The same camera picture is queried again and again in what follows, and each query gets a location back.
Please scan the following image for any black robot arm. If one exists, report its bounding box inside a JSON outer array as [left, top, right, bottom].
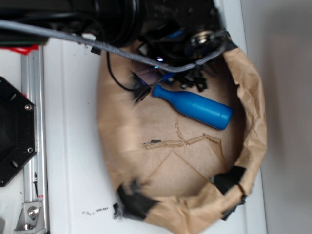
[[0, 0, 225, 65]]

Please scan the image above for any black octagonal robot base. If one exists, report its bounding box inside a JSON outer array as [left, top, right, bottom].
[[0, 77, 36, 187]]

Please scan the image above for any blue plastic bottle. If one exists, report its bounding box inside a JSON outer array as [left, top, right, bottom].
[[153, 85, 233, 130]]

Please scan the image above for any brown paper bag basin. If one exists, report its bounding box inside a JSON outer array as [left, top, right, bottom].
[[97, 47, 267, 234]]

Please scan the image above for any white plastic bin lid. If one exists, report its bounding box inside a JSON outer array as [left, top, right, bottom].
[[43, 0, 269, 234]]

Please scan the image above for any thin black cable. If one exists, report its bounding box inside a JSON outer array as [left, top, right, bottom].
[[106, 52, 137, 92]]

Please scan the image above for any aluminium extrusion rail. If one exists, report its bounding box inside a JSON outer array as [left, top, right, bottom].
[[14, 47, 50, 234]]

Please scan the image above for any metal corner bracket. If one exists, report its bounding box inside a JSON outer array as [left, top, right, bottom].
[[14, 201, 42, 234]]

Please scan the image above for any grey braided cable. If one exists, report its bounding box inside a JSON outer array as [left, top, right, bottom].
[[0, 19, 227, 73]]

